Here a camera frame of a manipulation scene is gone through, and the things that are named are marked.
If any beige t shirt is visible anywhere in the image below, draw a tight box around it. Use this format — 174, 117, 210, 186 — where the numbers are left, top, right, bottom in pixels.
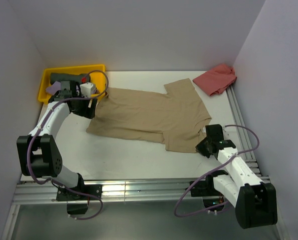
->
86, 78, 211, 153

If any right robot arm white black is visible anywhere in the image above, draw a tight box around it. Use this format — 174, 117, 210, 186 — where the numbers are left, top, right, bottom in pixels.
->
191, 124, 277, 229

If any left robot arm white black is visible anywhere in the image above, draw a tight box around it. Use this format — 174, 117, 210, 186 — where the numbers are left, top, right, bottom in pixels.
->
17, 80, 97, 200

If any yellow plastic bin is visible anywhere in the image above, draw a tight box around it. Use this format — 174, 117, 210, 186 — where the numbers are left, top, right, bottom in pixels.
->
38, 64, 106, 104

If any lavender folded shirt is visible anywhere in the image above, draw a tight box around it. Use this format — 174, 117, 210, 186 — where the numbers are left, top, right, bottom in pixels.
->
46, 81, 61, 95

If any dark green rolled shirt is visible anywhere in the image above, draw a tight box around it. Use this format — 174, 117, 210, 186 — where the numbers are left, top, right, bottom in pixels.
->
50, 72, 90, 85

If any pink t shirt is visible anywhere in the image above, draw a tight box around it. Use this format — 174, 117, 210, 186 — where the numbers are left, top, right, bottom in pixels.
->
193, 63, 237, 96

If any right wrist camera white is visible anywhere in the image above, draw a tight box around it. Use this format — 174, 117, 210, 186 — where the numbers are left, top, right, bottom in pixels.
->
222, 126, 230, 140

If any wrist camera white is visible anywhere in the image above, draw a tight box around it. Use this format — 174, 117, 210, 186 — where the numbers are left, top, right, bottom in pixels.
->
80, 77, 97, 98
222, 126, 230, 140

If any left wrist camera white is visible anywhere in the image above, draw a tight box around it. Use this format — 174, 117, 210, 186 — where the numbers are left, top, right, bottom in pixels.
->
80, 77, 97, 98

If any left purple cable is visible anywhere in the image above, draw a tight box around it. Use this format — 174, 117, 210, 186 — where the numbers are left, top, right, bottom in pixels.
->
26, 69, 109, 221

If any aluminium right side rail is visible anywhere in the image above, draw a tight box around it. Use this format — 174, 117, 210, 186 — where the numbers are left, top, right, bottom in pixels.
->
226, 86, 270, 183

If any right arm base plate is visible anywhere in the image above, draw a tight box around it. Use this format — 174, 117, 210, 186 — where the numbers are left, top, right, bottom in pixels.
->
189, 180, 224, 197

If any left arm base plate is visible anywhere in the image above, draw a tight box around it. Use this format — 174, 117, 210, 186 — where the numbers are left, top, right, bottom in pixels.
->
56, 184, 103, 216

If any aluminium front rail frame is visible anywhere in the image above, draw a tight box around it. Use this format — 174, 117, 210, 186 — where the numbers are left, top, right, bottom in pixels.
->
2, 178, 289, 240

